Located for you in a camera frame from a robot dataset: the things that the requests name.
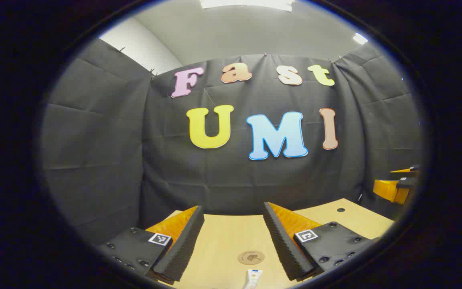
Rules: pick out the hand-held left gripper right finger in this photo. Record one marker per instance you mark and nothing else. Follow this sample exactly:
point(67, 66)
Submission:
point(285, 249)

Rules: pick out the light wooden desktop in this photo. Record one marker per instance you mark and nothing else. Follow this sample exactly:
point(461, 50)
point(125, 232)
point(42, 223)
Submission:
point(227, 237)

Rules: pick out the black backdrop cloth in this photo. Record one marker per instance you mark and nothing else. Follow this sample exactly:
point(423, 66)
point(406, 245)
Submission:
point(114, 140)

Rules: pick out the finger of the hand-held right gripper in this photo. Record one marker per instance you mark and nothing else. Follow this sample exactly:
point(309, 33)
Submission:
point(403, 171)
point(389, 190)

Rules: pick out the round cork coaster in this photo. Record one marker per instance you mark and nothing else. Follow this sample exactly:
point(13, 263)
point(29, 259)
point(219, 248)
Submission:
point(251, 257)

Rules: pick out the long ceiling light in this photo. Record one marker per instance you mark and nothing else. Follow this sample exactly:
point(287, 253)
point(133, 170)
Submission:
point(247, 4)

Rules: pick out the small ceiling light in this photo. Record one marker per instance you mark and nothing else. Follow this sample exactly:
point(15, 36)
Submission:
point(360, 38)

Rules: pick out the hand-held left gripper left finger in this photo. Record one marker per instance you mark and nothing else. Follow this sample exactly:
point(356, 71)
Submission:
point(183, 245)

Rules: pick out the white toothpaste tube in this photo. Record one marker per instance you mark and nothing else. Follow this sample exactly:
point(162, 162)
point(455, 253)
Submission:
point(252, 279)

